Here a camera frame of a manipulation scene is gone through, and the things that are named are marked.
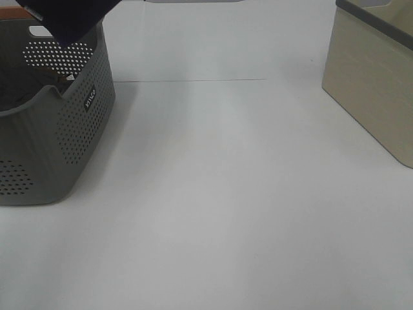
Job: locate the purple towel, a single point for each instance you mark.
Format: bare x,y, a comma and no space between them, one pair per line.
68,20

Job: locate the brown basket handle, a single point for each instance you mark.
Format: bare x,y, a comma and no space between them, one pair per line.
14,12

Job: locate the beige storage box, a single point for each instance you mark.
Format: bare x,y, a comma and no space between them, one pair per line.
368,70

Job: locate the grey perforated plastic basket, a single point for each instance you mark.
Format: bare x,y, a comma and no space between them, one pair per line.
48,137

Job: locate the dark grey cloth in basket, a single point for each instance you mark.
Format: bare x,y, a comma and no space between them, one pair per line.
20,84

